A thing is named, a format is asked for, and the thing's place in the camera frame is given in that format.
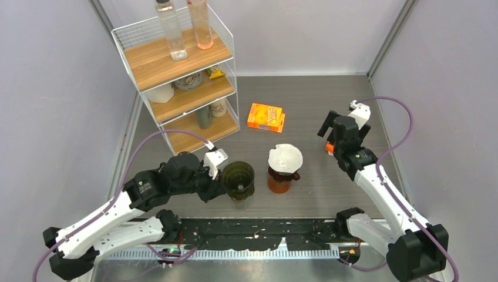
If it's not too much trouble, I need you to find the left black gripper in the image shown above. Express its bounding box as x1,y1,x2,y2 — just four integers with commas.
173,159,227,203

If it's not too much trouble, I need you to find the dark green glass dripper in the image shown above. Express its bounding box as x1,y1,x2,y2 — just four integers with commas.
221,161,255,202

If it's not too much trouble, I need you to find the white paper coffee filter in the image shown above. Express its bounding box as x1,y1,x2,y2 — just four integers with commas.
268,143,303,174

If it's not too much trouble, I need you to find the amber brown glass dripper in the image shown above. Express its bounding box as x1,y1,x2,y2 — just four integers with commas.
268,167,301,183

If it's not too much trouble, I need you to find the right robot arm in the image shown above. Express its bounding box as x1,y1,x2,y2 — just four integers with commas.
317,111,449,281

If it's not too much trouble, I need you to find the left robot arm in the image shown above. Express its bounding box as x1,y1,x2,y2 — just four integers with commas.
43,149,228,280

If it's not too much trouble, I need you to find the orange photo printed package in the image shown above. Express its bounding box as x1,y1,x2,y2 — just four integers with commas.
325,142,334,156

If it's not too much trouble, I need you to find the clear glass carafe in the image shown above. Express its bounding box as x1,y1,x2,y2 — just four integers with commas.
230,197,253,210

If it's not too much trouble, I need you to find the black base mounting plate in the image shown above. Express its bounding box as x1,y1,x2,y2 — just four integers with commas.
159,218,358,251

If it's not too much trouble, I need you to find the orange sponge box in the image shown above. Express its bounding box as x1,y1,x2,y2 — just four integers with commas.
247,103,285,133

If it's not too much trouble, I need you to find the amber glass carafe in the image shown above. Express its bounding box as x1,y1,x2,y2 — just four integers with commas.
267,177,291,194

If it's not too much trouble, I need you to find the white cup on shelf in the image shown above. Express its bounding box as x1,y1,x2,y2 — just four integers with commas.
145,83,174,103

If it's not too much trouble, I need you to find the cartoon printed round tin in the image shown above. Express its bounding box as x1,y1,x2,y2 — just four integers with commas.
173,71,204,91

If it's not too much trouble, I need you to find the yellow snack bag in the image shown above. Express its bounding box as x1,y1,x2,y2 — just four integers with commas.
207,65,226,79

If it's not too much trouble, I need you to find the pink tinted tall bottle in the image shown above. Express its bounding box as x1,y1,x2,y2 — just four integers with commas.
186,0,214,50

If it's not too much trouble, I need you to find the clear tall bottle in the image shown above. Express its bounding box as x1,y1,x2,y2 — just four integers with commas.
155,0,188,61

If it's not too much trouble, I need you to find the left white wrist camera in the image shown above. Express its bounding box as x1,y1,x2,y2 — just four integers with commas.
203,149,228,180

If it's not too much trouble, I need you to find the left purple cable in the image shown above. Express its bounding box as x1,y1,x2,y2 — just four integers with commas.
32,129,217,282

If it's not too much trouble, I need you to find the purple cable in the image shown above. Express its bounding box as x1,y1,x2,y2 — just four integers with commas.
338,96,460,282
32,129,217,282

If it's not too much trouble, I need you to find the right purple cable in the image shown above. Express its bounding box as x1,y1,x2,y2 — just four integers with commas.
338,96,460,282

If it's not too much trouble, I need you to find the white wire wooden shelf rack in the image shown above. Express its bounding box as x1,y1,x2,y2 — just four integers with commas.
112,6,240,154

